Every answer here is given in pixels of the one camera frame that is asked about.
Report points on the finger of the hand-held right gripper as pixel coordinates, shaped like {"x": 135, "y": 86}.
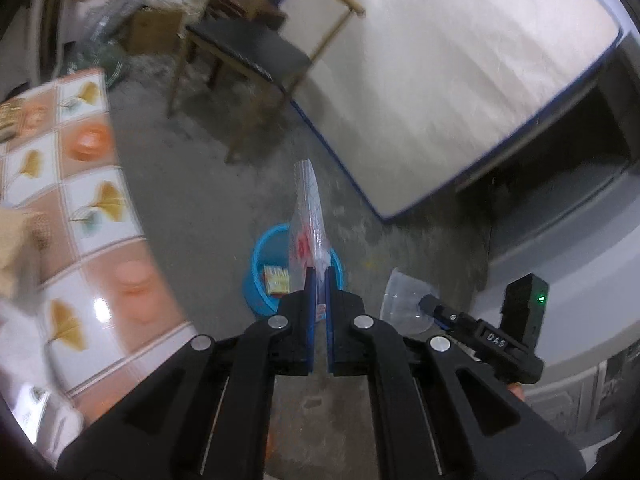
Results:
{"x": 440, "y": 310}

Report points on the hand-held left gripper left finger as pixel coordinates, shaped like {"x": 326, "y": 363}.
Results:
{"x": 310, "y": 310}

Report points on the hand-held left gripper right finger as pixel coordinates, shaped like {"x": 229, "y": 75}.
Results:
{"x": 330, "y": 310}

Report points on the clear plastic cup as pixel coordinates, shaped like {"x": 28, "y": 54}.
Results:
{"x": 400, "y": 305}

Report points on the blue plastic basket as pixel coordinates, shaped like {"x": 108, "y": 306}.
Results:
{"x": 265, "y": 260}

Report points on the clear plastic bag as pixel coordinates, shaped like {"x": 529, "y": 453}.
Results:
{"x": 307, "y": 220}

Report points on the person's right hand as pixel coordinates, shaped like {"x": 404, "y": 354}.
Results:
{"x": 516, "y": 391}

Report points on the yellow snack packet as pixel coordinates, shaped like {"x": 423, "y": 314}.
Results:
{"x": 277, "y": 280}

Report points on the patterned tablecloth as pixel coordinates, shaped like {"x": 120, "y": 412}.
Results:
{"x": 95, "y": 310}

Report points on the white mattress with blue edge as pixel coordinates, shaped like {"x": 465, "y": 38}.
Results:
{"x": 450, "y": 60}

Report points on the wooden chair with black seat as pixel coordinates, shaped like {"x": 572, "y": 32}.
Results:
{"x": 250, "y": 50}

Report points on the dark wooden stool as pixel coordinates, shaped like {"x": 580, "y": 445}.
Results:
{"x": 240, "y": 5}

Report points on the cardboard box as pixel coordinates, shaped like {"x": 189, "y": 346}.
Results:
{"x": 150, "y": 30}

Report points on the pile of clear plastic bags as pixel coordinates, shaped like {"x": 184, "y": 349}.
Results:
{"x": 107, "y": 20}

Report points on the gold packet box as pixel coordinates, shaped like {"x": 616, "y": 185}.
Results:
{"x": 10, "y": 120}

